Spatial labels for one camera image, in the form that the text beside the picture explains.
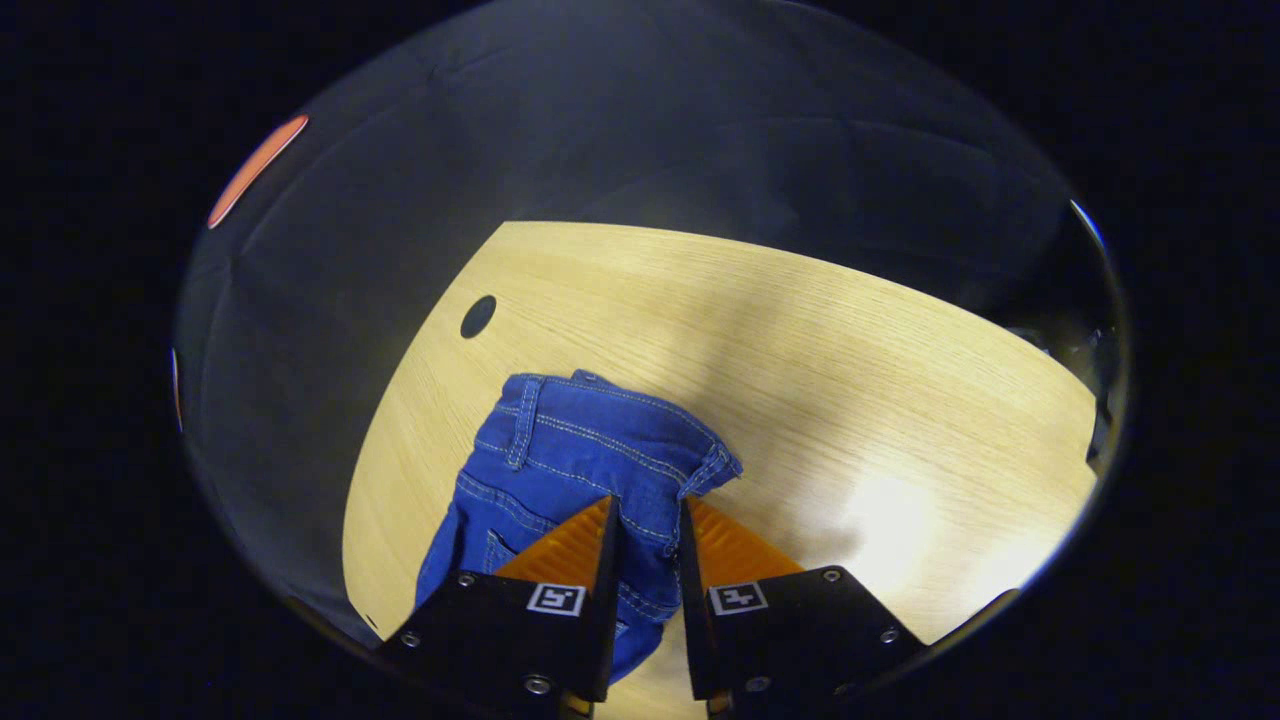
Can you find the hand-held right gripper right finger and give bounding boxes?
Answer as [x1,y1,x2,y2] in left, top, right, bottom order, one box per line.
[680,495,926,716]

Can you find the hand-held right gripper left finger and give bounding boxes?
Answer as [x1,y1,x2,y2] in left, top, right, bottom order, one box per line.
[378,495,623,716]

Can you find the blue denim jeans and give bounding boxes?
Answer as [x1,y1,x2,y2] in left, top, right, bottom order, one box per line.
[415,370,744,686]

